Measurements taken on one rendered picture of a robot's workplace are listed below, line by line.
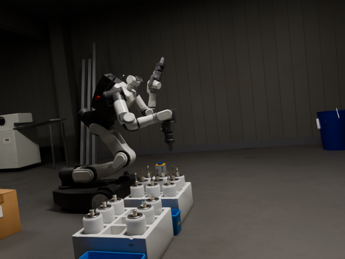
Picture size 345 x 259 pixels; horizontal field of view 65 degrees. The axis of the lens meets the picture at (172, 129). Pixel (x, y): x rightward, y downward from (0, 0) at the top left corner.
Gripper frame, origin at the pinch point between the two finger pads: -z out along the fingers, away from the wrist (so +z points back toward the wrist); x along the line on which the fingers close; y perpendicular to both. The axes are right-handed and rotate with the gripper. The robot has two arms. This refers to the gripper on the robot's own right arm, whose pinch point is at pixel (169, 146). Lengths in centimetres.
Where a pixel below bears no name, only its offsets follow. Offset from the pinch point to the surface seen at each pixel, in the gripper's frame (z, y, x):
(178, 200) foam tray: -32.7, 2.0, -19.6
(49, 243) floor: -49, 84, -8
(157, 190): -27.0, 13.6, -8.8
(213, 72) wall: 91, -152, 270
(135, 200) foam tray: -31.9, 28.4, -6.2
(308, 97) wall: 27, -282, 195
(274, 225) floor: -49, -48, -48
